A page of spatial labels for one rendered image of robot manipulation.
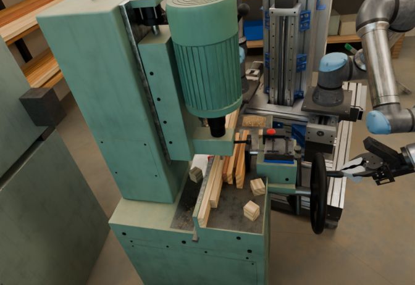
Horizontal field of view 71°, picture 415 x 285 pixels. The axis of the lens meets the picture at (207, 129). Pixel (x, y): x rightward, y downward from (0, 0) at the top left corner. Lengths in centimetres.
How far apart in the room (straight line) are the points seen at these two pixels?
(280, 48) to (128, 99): 97
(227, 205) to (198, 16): 59
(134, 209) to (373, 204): 158
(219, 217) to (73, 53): 64
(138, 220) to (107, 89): 52
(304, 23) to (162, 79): 94
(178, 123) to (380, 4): 74
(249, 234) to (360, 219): 130
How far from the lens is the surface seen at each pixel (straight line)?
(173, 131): 92
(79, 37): 82
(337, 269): 192
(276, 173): 104
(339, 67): 146
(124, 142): 97
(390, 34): 130
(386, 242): 209
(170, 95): 84
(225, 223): 94
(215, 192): 97
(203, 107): 81
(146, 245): 123
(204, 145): 97
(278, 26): 154
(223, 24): 72
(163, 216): 112
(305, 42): 163
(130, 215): 117
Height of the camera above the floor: 168
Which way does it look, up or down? 38 degrees down
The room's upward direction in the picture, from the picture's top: 9 degrees counter-clockwise
